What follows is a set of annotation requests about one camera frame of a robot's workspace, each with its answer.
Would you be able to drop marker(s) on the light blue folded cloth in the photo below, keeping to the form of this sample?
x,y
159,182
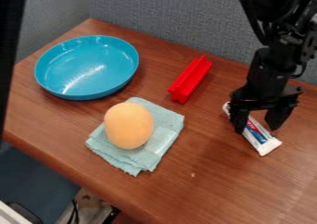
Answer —
x,y
143,158

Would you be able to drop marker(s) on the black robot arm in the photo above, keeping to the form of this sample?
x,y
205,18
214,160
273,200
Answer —
x,y
285,26

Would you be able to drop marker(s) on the blue plastic plate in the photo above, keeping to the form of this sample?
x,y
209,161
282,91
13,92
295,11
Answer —
x,y
87,67

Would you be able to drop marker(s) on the orange egg-shaped sponge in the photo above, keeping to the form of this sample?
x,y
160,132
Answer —
x,y
128,125

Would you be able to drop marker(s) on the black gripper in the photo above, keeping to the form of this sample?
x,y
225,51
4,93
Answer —
x,y
266,90

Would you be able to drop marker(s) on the white toothpaste tube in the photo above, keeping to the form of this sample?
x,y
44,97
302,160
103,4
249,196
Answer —
x,y
263,142

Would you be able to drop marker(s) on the red plastic block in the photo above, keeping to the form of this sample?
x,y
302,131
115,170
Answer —
x,y
188,79

